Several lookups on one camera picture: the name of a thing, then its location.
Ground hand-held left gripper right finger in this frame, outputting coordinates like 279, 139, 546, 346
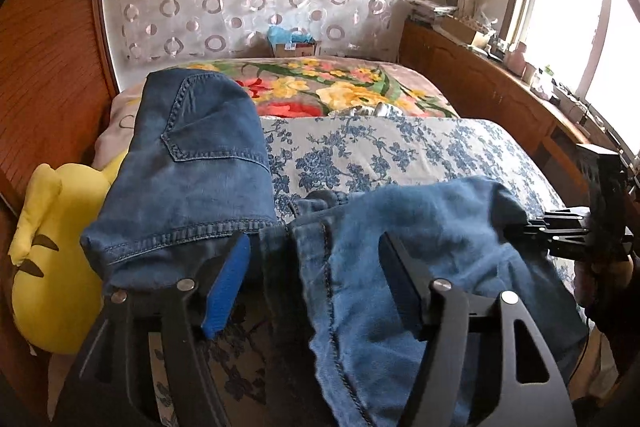
378, 232, 578, 427

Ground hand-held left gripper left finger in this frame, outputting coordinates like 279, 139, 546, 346
52, 232, 252, 427

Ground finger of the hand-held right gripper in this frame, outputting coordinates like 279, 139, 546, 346
504, 206, 597, 259

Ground blue denim pants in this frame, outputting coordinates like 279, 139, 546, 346
80, 69, 591, 427

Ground person's right hand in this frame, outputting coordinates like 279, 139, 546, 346
572, 259, 635, 314

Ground blue floral bedsheet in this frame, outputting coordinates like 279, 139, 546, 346
150, 114, 576, 427

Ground long wooden cabinet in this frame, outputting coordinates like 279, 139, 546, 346
398, 18, 621, 190

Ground bright window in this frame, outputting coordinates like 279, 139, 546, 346
500, 0, 640, 142

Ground yellow plush toy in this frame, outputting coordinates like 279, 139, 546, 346
7, 152, 128, 355

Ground cream pink cloth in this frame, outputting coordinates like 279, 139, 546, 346
92, 88, 147, 170

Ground open cardboard box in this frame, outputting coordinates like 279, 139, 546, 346
442, 14, 495, 48

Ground yellow red flowered blanket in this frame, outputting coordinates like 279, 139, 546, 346
182, 57, 461, 118

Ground stack of papers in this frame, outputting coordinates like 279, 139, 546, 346
407, 0, 459, 26

